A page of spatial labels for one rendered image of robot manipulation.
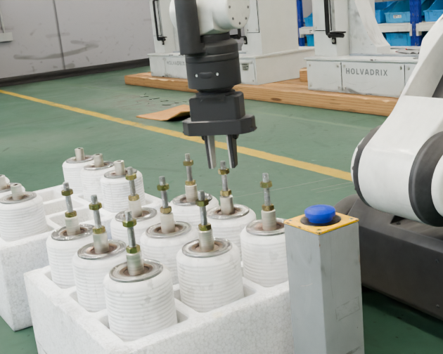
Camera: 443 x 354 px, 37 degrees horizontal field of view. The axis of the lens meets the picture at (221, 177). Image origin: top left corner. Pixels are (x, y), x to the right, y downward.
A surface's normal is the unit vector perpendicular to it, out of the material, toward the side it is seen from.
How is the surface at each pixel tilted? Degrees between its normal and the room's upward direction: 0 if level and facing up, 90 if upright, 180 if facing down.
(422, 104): 51
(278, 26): 90
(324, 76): 90
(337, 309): 90
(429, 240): 46
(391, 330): 0
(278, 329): 90
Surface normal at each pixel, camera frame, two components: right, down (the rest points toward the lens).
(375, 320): -0.10, -0.96
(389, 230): -0.68, -0.52
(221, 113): -0.27, 0.27
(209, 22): -0.60, 0.26
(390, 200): -0.75, 0.55
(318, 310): -0.83, 0.22
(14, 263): 0.56, 0.15
